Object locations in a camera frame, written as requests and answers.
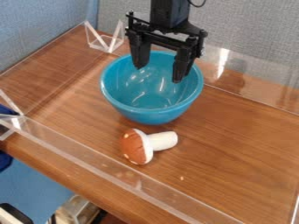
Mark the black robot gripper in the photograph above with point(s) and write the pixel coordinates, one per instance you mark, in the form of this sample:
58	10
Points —
183	38

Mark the blue ceramic bowl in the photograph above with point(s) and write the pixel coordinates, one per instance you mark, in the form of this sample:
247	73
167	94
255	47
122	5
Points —
143	93

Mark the brown white toy mushroom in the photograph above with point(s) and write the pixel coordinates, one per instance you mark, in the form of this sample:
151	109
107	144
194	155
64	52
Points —
139	146

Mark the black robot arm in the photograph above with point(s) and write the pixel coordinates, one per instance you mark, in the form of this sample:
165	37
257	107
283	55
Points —
171	12

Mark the clear acrylic back barrier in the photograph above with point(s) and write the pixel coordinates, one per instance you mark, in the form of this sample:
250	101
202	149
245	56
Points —
253	78

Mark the clear acrylic barrier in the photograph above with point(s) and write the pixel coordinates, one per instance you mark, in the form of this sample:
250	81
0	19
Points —
253	78
147	188

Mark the clear acrylic front barrier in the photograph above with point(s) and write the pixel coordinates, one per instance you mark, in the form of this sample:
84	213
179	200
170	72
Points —
147	188

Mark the black white object bottom left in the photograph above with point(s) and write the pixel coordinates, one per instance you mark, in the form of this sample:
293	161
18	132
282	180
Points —
12	216

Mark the clear acrylic corner bracket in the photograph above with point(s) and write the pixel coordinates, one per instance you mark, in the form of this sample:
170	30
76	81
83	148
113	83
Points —
103	42

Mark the clear acrylic left bracket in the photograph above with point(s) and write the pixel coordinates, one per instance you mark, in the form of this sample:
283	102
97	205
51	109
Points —
11	116

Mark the grey metal frame below table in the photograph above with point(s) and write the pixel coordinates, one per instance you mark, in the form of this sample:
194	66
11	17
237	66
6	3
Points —
76	211

